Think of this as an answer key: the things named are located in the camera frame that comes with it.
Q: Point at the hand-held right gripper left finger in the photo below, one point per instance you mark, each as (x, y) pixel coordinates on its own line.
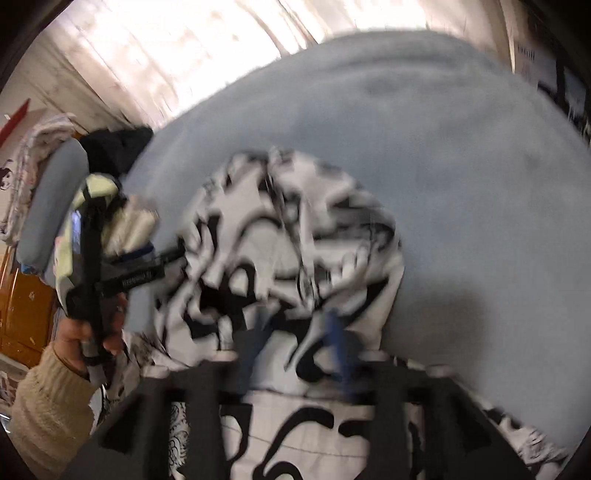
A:
(251, 364)

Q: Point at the light green folded garment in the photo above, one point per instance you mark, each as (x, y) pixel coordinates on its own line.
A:
(99, 185)

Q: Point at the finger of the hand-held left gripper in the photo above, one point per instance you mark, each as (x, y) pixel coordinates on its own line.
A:
(173, 270)
(168, 254)

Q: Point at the black and white printed jacket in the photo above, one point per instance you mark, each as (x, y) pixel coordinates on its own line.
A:
(277, 258)

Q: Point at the person's left hand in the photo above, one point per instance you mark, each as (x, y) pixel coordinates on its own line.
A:
(69, 337)

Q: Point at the blue-grey pillow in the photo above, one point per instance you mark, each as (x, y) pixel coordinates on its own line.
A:
(51, 207)

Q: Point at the black cloth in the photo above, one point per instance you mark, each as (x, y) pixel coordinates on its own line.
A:
(117, 147)

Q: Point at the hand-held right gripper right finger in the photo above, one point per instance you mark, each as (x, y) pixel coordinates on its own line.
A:
(338, 353)

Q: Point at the orange wooden cabinet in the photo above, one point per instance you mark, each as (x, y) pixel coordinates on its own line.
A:
(27, 314)

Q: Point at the light blue blanket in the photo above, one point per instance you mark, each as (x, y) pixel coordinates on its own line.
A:
(438, 184)

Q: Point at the folded patterned quilt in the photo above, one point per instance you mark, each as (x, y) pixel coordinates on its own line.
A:
(46, 134)

